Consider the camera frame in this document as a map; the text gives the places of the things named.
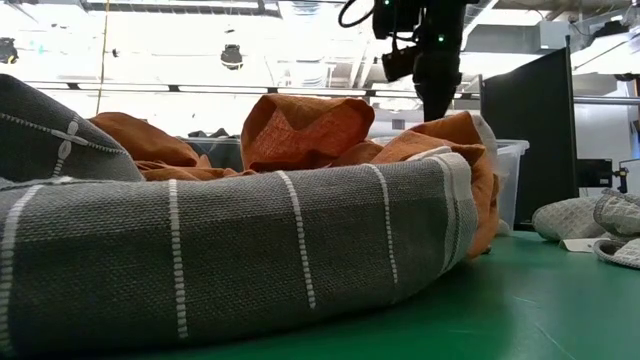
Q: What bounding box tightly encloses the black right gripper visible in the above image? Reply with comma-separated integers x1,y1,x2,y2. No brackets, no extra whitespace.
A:
412,29,466,123

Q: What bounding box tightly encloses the orange towel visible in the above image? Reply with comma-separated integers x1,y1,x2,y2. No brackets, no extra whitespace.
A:
89,93,376,181
332,110,501,259

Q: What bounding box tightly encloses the light gray towel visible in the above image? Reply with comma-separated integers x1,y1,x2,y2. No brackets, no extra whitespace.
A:
532,188,640,270

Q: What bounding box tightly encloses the dark gray white-grid towel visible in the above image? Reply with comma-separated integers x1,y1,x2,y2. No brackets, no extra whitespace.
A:
0,73,479,359

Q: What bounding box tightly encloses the clear plastic bin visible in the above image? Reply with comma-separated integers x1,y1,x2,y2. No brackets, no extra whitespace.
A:
177,134,246,174
492,138,530,232

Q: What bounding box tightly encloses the black background monitor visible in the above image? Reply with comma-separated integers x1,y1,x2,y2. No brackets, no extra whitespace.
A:
575,158,614,189

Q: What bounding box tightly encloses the black equipment stand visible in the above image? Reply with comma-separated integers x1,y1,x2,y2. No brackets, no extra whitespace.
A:
613,158,640,195

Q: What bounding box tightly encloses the black ceiling spotlight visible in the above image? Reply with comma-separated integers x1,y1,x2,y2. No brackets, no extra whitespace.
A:
0,37,20,65
220,43,245,71

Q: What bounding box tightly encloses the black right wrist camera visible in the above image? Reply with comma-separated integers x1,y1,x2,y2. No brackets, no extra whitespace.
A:
382,45,421,83

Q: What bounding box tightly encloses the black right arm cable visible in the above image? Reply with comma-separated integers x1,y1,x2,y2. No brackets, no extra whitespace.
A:
338,0,377,29

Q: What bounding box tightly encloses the yellow cable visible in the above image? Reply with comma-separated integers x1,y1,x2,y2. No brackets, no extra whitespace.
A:
94,0,111,116

